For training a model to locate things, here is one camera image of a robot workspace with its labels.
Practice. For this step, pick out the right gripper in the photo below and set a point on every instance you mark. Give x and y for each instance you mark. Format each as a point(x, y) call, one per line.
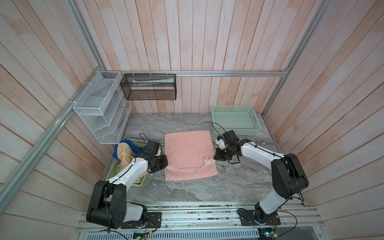
point(218, 156)

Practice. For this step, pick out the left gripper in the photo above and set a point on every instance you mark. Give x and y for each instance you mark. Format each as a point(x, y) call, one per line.
point(165, 164)

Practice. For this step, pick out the mint green plastic basket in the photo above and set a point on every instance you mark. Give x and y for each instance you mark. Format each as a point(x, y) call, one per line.
point(242, 119)

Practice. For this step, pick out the pink towel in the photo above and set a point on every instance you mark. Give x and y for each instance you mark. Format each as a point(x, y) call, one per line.
point(190, 156)

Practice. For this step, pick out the yellow-green plastic basket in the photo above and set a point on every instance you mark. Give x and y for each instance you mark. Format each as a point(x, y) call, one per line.
point(136, 169)

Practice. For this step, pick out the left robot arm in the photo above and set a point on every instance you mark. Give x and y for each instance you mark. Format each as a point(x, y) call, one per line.
point(108, 205)

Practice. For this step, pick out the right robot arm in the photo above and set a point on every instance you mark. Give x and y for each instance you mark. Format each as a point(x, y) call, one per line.
point(288, 175)

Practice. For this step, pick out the blue towel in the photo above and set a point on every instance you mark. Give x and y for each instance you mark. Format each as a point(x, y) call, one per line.
point(133, 147)

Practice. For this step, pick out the orange patterned cream towel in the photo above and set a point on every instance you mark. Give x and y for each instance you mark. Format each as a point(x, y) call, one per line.
point(125, 156)

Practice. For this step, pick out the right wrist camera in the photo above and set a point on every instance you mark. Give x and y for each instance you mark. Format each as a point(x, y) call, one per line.
point(221, 143)

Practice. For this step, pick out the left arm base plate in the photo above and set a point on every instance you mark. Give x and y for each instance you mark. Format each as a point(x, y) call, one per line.
point(151, 220)

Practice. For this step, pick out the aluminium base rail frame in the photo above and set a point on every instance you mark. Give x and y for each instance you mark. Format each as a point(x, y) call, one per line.
point(213, 221)

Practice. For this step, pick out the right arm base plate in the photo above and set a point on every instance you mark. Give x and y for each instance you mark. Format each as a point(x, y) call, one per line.
point(257, 218)

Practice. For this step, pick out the white wire mesh shelf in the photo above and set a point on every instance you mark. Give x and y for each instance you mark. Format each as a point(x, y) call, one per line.
point(103, 107)

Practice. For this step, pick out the black mesh wall basket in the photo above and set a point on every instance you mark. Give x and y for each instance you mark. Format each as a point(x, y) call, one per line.
point(149, 87)

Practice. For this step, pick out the horizontal aluminium wall rail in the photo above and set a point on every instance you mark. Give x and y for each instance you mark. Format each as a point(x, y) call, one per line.
point(251, 73)

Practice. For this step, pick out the right aluminium corner rail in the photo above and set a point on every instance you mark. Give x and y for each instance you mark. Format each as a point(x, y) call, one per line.
point(308, 34)

